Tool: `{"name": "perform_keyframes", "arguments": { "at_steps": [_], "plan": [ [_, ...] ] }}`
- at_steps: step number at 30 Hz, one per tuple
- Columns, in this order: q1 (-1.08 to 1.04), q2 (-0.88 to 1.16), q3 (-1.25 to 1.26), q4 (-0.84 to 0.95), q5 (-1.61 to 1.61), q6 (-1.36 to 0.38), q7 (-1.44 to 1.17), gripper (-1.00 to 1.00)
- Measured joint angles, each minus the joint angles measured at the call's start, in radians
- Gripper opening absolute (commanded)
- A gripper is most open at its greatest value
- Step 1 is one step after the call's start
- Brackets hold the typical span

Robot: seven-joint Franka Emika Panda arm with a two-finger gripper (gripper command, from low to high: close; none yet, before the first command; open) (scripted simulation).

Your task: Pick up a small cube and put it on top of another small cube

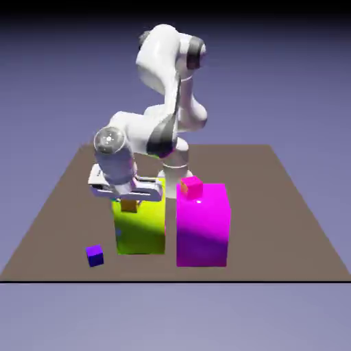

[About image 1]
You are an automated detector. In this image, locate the small orange cube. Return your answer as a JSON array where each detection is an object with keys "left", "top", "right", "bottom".
[{"left": 121, "top": 199, "right": 140, "bottom": 214}]

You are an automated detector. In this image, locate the large magenta box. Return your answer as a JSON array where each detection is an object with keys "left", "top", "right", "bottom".
[{"left": 175, "top": 182, "right": 232, "bottom": 268}]

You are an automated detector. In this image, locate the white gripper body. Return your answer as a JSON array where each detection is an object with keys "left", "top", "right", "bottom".
[{"left": 88, "top": 163, "right": 165, "bottom": 203}]

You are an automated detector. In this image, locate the small blue cube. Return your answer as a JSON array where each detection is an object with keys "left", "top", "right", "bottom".
[{"left": 85, "top": 244, "right": 105, "bottom": 268}]

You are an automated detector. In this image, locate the small pink cube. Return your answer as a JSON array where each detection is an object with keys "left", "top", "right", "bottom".
[{"left": 180, "top": 175, "right": 204, "bottom": 200}]

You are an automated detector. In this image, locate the large yellow-green box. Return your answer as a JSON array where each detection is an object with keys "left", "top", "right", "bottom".
[{"left": 110, "top": 177, "right": 167, "bottom": 256}]

